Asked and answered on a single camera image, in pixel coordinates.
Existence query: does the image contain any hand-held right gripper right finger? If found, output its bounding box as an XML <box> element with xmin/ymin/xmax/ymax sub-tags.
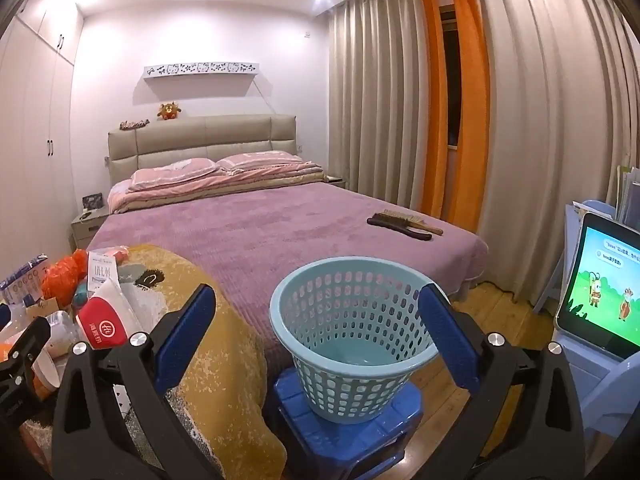
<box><xmin>417</xmin><ymin>282</ymin><xmax>587</xmax><ymax>480</ymax></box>

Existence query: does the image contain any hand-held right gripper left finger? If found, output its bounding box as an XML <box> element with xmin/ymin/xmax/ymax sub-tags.
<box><xmin>50</xmin><ymin>284</ymin><xmax>223</xmax><ymax>480</ymax></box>

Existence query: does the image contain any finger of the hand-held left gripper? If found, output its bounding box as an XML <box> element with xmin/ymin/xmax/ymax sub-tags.
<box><xmin>0</xmin><ymin>316</ymin><xmax>52</xmax><ymax>377</ymax></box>

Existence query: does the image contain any teal packet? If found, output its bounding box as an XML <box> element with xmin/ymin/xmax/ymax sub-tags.
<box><xmin>72</xmin><ymin>282</ymin><xmax>97</xmax><ymax>309</ymax></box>

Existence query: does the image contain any light blue plastic basket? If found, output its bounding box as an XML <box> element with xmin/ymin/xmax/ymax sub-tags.
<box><xmin>269</xmin><ymin>256</ymin><xmax>441</xmax><ymax>424</ymax></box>

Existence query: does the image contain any brown cardboard box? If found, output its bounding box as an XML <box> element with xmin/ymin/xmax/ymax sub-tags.
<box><xmin>22</xmin><ymin>297</ymin><xmax>62</xmax><ymax>319</ymax></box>

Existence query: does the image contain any white round container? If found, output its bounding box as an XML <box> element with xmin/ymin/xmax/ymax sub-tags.
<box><xmin>30</xmin><ymin>350</ymin><xmax>64</xmax><ymax>397</ymax></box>

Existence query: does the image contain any blue and white box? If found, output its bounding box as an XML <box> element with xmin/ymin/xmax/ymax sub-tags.
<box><xmin>0</xmin><ymin>256</ymin><xmax>52</xmax><ymax>307</ymax></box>

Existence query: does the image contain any round yellow plush mat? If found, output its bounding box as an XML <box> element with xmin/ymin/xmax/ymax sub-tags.
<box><xmin>87</xmin><ymin>244</ymin><xmax>287</xmax><ymax>480</ymax></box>

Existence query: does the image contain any orange plastic bag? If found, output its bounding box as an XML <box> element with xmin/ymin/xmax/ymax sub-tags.
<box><xmin>40</xmin><ymin>249</ymin><xmax>92</xmax><ymax>307</ymax></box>

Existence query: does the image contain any red and white packet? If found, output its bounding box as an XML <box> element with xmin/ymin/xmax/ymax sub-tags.
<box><xmin>75</xmin><ymin>280</ymin><xmax>147</xmax><ymax>352</ymax></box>

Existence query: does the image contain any white printed paper box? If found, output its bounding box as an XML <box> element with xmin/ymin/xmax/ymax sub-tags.
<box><xmin>86</xmin><ymin>251</ymin><xmax>122</xmax><ymax>292</ymax></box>

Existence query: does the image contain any dark bed brush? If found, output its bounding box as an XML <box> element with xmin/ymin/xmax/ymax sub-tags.
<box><xmin>366</xmin><ymin>214</ymin><xmax>433</xmax><ymax>241</ymax></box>

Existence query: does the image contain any wooden bed brush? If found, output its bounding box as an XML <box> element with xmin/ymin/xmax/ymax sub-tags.
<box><xmin>382</xmin><ymin>208</ymin><xmax>444</xmax><ymax>236</ymax></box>

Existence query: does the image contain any folded pink quilt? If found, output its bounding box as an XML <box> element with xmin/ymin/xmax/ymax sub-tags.
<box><xmin>107</xmin><ymin>162</ymin><xmax>326</xmax><ymax>214</ymax></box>

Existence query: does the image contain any purple bedspread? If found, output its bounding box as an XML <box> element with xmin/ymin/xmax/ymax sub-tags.
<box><xmin>87</xmin><ymin>181</ymin><xmax>490</xmax><ymax>366</ymax></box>

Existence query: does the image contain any blue plastic stool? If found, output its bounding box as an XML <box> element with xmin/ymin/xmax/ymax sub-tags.
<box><xmin>265</xmin><ymin>367</ymin><xmax>426</xmax><ymax>480</ymax></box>

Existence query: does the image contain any pink pillow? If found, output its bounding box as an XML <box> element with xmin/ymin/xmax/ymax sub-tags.
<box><xmin>216</xmin><ymin>151</ymin><xmax>305</xmax><ymax>174</ymax></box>
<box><xmin>127</xmin><ymin>157</ymin><xmax>222</xmax><ymax>194</ymax></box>

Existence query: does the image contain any tablet with cartoon screen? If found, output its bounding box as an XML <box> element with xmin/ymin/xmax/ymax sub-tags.
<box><xmin>554</xmin><ymin>212</ymin><xmax>640</xmax><ymax>361</ymax></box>

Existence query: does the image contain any beige padded headboard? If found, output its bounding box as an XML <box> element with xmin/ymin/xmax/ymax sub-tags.
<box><xmin>107</xmin><ymin>114</ymin><xmax>300</xmax><ymax>196</ymax></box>

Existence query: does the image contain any white wardrobe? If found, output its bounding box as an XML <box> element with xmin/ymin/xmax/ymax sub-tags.
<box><xmin>0</xmin><ymin>0</ymin><xmax>85</xmax><ymax>293</ymax></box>

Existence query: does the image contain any orange curtain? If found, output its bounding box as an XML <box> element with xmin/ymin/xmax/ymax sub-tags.
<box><xmin>447</xmin><ymin>0</ymin><xmax>492</xmax><ymax>234</ymax></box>
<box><xmin>416</xmin><ymin>0</ymin><xmax>451</xmax><ymax>219</ymax></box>

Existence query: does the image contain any stack of papers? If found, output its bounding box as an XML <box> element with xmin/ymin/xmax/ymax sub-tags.
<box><xmin>607</xmin><ymin>162</ymin><xmax>640</xmax><ymax>235</ymax></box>

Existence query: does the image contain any beige curtain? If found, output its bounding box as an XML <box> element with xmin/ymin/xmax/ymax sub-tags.
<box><xmin>327</xmin><ymin>0</ymin><xmax>437</xmax><ymax>217</ymax></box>
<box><xmin>472</xmin><ymin>0</ymin><xmax>640</xmax><ymax>307</ymax></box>

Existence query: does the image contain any dark window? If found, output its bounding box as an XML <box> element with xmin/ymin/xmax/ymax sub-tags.
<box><xmin>439</xmin><ymin>5</ymin><xmax>461</xmax><ymax>151</ymax></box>

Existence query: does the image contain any white wall shelf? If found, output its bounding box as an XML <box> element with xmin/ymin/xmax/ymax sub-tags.
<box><xmin>142</xmin><ymin>61</ymin><xmax>261</xmax><ymax>82</ymax></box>

